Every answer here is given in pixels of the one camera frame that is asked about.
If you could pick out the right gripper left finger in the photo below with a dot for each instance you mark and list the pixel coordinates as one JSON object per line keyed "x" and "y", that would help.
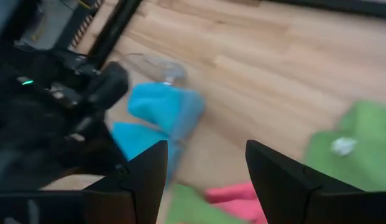
{"x": 146, "y": 174}

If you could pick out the green microfiber towel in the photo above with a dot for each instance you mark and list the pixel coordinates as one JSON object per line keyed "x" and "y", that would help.
{"x": 360, "y": 161}
{"x": 195, "y": 208}

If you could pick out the pink microfiber towel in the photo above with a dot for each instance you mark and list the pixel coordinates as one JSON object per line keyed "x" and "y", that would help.
{"x": 239, "y": 199}

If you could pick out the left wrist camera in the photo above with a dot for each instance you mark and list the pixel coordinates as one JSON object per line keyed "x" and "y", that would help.
{"x": 110, "y": 84}

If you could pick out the black metal table frame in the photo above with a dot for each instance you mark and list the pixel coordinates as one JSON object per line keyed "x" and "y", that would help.
{"x": 118, "y": 25}

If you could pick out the clear plastic bin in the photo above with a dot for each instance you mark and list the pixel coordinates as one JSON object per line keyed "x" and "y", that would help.
{"x": 161, "y": 67}

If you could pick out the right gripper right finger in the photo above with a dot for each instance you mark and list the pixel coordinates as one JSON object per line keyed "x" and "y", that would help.
{"x": 273, "y": 177}

